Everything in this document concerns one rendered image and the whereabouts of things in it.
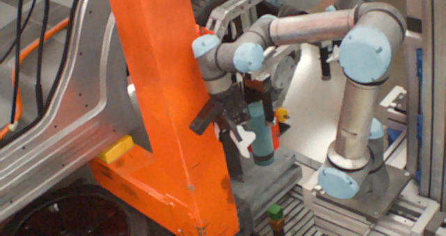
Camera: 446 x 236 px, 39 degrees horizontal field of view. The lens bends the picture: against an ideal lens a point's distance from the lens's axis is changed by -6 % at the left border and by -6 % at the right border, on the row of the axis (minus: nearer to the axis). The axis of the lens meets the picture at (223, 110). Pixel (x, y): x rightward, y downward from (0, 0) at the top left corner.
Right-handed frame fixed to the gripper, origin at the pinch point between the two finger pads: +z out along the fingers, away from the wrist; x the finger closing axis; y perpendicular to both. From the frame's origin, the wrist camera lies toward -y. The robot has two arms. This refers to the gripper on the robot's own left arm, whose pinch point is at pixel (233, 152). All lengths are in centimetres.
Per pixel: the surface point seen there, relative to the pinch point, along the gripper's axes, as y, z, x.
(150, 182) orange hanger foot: -15.3, 19.8, 41.5
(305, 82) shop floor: 123, 75, 148
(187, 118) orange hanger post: -6.2, -11.8, 9.8
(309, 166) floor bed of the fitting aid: 71, 79, 80
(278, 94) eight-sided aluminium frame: 55, 25, 62
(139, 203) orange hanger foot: -20, 32, 53
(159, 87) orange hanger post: -11.5, -25.0, 8.4
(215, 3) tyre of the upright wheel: 37, -24, 57
